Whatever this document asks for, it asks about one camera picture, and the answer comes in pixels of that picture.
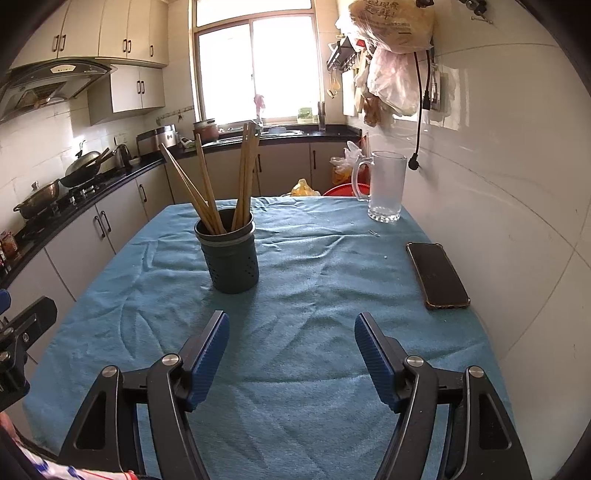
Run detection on dark green utensil holder cup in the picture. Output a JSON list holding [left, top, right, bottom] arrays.
[[194, 208, 259, 294]]

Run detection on kitchen sink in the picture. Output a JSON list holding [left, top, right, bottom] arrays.
[[218, 126, 305, 140]]

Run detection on sauce bottles group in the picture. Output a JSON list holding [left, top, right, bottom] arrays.
[[0, 230, 21, 278]]

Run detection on steel cooking pot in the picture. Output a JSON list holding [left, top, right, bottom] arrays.
[[13, 179, 60, 220]]

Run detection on black smartphone brown case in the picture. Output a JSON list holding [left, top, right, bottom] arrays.
[[406, 242, 471, 310]]

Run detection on black wok on stove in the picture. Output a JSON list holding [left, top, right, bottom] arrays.
[[59, 148, 114, 188]]

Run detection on blue towel table cloth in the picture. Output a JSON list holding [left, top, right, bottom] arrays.
[[24, 197, 506, 479]]

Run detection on electric kettle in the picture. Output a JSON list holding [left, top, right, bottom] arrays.
[[113, 143, 132, 169]]

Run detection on silver rice cooker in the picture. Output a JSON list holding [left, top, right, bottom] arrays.
[[136, 124, 179, 157]]

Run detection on range hood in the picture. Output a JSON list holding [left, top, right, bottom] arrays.
[[1, 58, 112, 123]]

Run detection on brown clay pot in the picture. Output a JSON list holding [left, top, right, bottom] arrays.
[[193, 119, 219, 144]]

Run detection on clear glass mug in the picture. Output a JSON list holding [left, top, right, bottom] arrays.
[[351, 151, 408, 223]]

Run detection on red plastic basin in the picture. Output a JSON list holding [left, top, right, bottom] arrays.
[[324, 183, 370, 197]]

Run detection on orange trash bin with bag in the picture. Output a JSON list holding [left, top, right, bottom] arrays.
[[329, 141, 363, 186]]

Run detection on yellow plastic bag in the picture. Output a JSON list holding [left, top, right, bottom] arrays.
[[288, 178, 321, 197]]

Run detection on hanging plastic bags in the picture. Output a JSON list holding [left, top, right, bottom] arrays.
[[335, 1, 435, 126]]

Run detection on black power cable with plug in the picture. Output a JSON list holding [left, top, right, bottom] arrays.
[[407, 45, 438, 172]]

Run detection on wall utensil rack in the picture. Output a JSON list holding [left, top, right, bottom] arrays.
[[327, 36, 356, 72]]

